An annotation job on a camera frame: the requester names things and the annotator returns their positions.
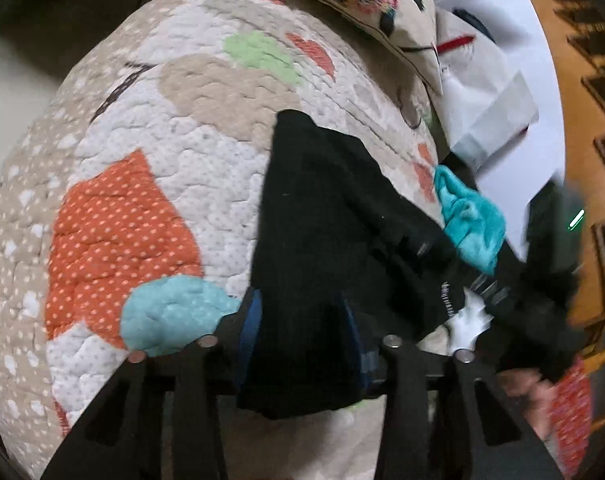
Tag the patchwork heart quilt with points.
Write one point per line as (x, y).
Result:
(149, 164)

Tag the white tote bag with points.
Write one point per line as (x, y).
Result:
(500, 108)

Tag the wooden door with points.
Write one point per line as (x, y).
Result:
(583, 121)

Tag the black pants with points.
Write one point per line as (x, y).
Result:
(341, 260)

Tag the teal unicorn blanket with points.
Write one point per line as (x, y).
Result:
(474, 224)

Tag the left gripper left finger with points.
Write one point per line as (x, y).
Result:
(158, 418)

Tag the right hand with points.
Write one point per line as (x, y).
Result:
(538, 394)

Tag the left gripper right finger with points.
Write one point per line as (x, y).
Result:
(446, 417)

